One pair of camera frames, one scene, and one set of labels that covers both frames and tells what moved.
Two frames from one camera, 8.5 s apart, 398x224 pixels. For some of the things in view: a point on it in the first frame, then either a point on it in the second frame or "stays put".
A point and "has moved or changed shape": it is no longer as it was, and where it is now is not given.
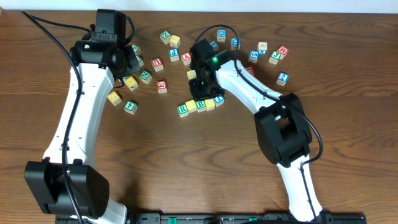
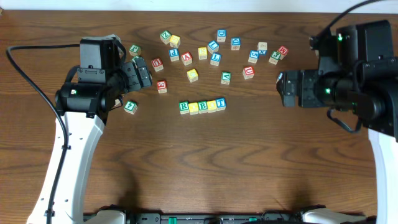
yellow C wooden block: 191,74 stays put
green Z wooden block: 165,36 stays put
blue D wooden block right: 234,43 stays put
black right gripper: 198,95 to 301,80
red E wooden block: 161,86 stays put
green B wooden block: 201,106 stays put
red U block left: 158,64 stays put
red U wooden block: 251,69 stays put
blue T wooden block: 219,101 has moved or changed shape
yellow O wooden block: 191,105 has moved or changed shape
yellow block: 209,104 has moved or changed shape
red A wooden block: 186,58 stays put
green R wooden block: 183,111 has moved or changed shape
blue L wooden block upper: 214,45 stays put
